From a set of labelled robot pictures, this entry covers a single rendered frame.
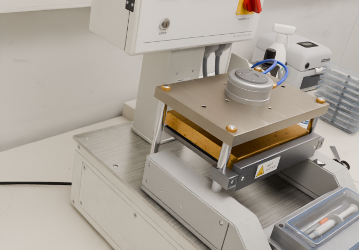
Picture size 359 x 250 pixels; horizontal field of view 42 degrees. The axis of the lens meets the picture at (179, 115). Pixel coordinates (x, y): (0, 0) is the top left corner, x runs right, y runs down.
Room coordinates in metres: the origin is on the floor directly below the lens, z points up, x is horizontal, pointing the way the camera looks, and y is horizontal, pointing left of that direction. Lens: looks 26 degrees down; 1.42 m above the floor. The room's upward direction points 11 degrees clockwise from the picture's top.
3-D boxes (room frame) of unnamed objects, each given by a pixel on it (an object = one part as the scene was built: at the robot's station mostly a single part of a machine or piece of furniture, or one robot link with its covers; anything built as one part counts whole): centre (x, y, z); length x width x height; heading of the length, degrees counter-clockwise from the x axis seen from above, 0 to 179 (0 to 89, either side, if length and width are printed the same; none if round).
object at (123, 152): (0.78, -0.08, 0.93); 0.46 x 0.35 x 0.01; 47
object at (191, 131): (0.76, -0.11, 1.07); 0.22 x 0.17 x 0.10; 137
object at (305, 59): (1.76, -0.39, 0.88); 0.25 x 0.20 x 0.17; 47
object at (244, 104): (0.79, -0.10, 1.08); 0.31 x 0.24 x 0.13; 137
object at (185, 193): (0.60, -0.07, 0.96); 0.25 x 0.05 x 0.07; 47
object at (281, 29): (1.62, -0.30, 0.92); 0.09 x 0.08 x 0.25; 97
